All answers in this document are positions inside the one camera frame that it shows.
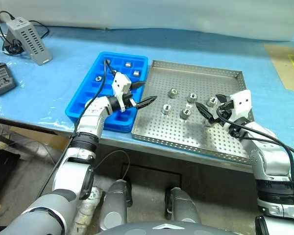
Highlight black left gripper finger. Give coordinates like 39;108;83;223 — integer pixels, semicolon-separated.
135;95;158;110
131;81;147;90

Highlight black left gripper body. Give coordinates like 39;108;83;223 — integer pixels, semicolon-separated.
122;91;138;110

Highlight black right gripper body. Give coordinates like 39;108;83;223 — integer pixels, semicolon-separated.
209;102;234;126

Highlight blue plastic compartment tray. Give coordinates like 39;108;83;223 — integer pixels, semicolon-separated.
65;51;149;133

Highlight perforated metal tray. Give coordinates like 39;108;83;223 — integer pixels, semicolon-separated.
131;60;257;165

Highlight brown cardboard sheet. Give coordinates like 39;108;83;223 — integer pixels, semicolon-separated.
264;43;294;93

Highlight grey rounded robot leg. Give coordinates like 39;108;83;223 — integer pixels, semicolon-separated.
99;180;133;232
164;187;201;225

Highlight white wrapped bundle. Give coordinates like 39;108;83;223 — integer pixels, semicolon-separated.
71;186;106;235

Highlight grey vented power supply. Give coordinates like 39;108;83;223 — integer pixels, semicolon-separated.
5;16;53;66

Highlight grey robot torso cover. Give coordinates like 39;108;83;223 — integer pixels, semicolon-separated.
95;220;236;235

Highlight black battery charger device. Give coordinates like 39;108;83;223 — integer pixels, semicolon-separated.
0;62;17;96

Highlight black crate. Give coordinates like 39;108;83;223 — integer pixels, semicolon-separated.
0;144;22;204

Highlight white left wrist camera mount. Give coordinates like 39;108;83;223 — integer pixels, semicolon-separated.
111;72;132;113

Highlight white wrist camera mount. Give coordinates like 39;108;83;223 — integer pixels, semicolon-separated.
226;90;255;125
111;72;132;113

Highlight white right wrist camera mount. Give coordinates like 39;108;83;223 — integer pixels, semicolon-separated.
226;90;255;125

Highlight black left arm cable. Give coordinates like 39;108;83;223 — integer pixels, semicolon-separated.
36;58;118;199

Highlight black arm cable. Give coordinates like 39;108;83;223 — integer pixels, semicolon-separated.
36;58;118;199
217;102;294;204

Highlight thin black looped wire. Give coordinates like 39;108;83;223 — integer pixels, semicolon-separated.
93;150;131;183

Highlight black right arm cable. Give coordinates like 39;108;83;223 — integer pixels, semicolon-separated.
217;102;294;204

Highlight black stand with coiled cable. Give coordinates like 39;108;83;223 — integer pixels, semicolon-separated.
2;39;24;56

